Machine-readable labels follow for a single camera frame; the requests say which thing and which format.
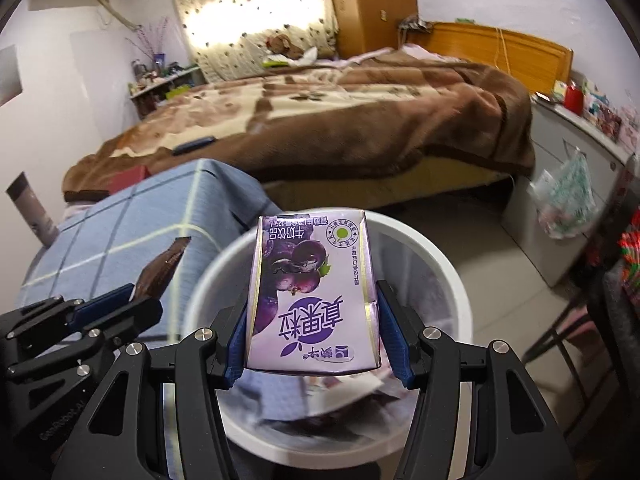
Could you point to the grey bedside cabinet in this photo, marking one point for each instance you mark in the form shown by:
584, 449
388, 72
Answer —
545, 150

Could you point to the blue checked tablecloth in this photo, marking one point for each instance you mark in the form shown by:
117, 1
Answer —
150, 210

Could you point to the red jar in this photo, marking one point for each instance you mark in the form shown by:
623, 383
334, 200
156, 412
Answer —
574, 100

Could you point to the square wall mirror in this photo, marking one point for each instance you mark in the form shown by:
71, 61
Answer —
10, 75

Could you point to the green white box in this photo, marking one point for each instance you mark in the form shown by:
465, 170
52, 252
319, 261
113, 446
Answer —
276, 62

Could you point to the brown patterned blanket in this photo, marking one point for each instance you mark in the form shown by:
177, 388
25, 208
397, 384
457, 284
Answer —
350, 110

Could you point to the red notebook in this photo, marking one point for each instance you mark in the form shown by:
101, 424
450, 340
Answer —
127, 180

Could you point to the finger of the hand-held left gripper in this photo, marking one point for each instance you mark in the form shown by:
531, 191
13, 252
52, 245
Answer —
135, 322
100, 307

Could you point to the grey thermos flask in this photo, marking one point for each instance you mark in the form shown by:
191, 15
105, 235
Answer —
32, 210

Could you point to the wooden bed headboard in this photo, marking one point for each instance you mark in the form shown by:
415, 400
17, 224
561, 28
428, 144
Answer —
525, 55

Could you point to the pink pillow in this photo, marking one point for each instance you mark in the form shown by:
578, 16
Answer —
417, 50

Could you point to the purple drink carton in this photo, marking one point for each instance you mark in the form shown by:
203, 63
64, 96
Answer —
310, 285

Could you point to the wooden wardrobe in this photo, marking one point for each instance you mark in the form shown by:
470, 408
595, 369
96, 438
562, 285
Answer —
375, 5

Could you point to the white wrapped pipe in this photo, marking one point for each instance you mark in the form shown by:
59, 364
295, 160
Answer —
115, 10

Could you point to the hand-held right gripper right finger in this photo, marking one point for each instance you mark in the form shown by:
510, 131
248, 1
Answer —
397, 350

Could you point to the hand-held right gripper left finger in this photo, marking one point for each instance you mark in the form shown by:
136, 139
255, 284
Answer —
236, 355

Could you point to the printed plastic bag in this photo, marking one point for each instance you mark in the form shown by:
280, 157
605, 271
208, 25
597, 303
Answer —
565, 195

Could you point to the pile of colourful packets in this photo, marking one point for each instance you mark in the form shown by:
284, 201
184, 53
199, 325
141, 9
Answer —
610, 115

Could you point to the vase with purple branches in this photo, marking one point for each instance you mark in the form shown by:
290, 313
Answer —
159, 62

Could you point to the white trash bin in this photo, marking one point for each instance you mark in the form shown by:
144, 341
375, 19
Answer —
457, 305

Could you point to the colourful woven cloth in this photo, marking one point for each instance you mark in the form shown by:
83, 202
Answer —
631, 260

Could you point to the power strip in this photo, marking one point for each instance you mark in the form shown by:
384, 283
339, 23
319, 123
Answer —
414, 25

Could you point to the brown teddy bear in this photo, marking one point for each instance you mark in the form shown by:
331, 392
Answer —
282, 45

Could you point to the brown snack wrapper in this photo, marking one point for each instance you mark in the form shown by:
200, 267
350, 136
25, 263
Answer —
160, 270

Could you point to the black remote control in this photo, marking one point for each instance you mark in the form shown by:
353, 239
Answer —
195, 145

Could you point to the cluttered side desk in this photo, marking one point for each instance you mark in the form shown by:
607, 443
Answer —
165, 85

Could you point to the black chair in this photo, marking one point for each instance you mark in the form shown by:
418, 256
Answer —
620, 385

